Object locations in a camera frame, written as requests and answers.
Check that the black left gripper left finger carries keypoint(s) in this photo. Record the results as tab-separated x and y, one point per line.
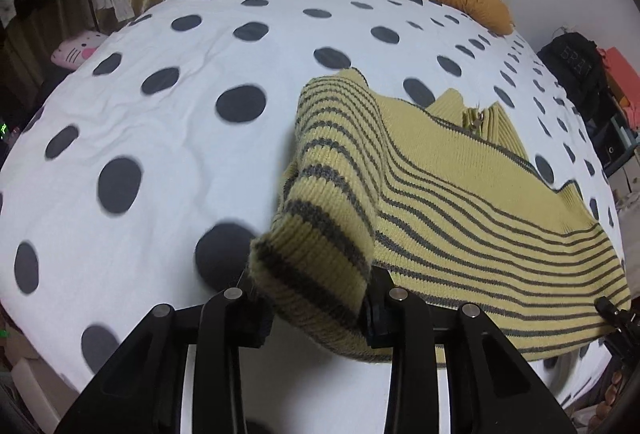
176	360

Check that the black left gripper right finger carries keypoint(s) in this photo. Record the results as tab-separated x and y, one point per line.
458	358

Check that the yellow grey striped knit sweater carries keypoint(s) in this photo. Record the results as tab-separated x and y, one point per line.
445	199

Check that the white polka dot bed cover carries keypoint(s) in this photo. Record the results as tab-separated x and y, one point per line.
147	174

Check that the coral red box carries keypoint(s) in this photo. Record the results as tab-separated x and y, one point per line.
623	81

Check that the black backpack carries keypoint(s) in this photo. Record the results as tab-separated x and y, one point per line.
578	67

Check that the pink cat plush toy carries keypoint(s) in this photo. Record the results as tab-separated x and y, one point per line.
74	51

